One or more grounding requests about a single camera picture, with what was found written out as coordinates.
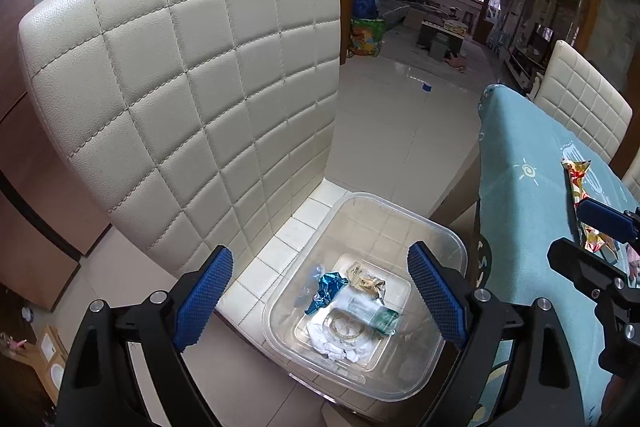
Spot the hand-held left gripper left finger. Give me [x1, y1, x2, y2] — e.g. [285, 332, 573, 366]
[56, 245, 235, 427]

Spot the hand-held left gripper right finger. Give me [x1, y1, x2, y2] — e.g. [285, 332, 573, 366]
[406, 242, 583, 427]

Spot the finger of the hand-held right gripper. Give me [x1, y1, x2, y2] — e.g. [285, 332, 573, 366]
[547, 238, 640, 303]
[577, 198, 640, 243]

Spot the red gold patterned wrapper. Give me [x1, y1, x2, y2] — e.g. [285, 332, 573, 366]
[561, 159, 621, 263]

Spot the white green drink carton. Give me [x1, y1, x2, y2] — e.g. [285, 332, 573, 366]
[367, 304, 398, 335]

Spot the clear plastic bin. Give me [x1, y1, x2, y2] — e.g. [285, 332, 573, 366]
[262, 192, 469, 403]

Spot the blue foil wrapper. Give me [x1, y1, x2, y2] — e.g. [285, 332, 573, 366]
[302, 272, 351, 315]

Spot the white tissue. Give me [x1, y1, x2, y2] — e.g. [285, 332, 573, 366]
[307, 322, 371, 363]

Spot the cream quilted leather chair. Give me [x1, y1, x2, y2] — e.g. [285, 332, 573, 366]
[530, 39, 633, 165]
[620, 152, 640, 202]
[17, 0, 471, 408]

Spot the teal printed tablecloth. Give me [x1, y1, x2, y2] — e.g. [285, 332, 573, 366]
[470, 84, 640, 427]

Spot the flat cardboard box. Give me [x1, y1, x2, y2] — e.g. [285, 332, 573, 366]
[37, 324, 68, 408]

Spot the white television stand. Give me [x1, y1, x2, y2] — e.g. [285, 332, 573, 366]
[505, 42, 546, 92]

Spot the brown wooden cabinet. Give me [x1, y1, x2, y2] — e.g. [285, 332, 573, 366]
[0, 0, 111, 313]

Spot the wooden column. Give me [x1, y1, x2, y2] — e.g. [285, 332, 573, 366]
[580, 0, 603, 52]

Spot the coffee table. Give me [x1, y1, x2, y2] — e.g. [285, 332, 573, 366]
[420, 19, 471, 58]

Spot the colourful printed bag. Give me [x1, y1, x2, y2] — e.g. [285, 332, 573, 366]
[348, 18, 386, 58]

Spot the grey sofa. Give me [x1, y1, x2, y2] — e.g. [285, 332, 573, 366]
[372, 0, 431, 25]

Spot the wooden partition cabinet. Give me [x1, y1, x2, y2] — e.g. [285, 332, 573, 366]
[337, 0, 358, 65]

